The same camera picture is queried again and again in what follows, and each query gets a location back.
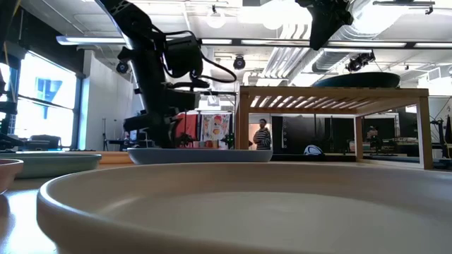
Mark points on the black background robot arm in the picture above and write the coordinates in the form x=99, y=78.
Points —
x=183, y=141

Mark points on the black equipment stand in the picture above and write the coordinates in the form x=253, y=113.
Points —
x=7, y=141

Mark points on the long ceiling light rail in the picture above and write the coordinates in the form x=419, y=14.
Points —
x=367, y=44

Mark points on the red hanging cloth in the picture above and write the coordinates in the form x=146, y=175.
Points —
x=189, y=127

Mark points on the colourful printed cloth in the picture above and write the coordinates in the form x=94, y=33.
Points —
x=215, y=127

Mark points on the cream plate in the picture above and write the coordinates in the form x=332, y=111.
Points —
x=116, y=158

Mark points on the beige grey plate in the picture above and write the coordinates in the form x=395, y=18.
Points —
x=247, y=211

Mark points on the slatted wooden shelf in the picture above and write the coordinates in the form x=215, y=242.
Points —
x=318, y=93

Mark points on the black ceiling-mounted device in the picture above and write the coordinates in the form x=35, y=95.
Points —
x=360, y=61

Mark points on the black background table frame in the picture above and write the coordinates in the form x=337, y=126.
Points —
x=219, y=93

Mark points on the black background tripod rig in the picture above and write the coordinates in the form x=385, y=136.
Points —
x=439, y=137

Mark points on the black round ceiling spotlight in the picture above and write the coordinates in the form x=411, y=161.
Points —
x=239, y=63
x=122, y=67

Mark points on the white globe pendant lamp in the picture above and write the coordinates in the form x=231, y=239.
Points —
x=216, y=17

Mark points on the black device with green light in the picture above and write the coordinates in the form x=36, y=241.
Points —
x=229, y=141

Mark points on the white and blue ball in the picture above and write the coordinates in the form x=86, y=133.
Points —
x=312, y=151

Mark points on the person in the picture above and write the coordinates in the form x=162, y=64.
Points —
x=373, y=137
x=262, y=135

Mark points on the large window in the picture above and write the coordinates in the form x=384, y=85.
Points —
x=46, y=106

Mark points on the mint green plate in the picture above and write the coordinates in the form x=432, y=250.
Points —
x=53, y=164

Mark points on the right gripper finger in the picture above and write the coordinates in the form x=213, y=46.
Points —
x=318, y=24
x=337, y=19

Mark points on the dark couch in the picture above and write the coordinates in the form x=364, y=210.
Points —
x=44, y=141

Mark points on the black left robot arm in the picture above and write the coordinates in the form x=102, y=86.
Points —
x=141, y=39

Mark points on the black partition panel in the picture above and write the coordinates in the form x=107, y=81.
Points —
x=296, y=134

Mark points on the black aluminium table frame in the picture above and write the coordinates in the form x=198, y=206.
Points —
x=318, y=158

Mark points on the silver ventilation duct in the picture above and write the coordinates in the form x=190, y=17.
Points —
x=328, y=60

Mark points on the dark green plate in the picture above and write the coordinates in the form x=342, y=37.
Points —
x=356, y=80

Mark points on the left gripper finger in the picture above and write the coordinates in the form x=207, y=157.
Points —
x=159, y=135
x=171, y=132

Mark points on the blue plate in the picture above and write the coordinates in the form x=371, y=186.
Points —
x=197, y=156

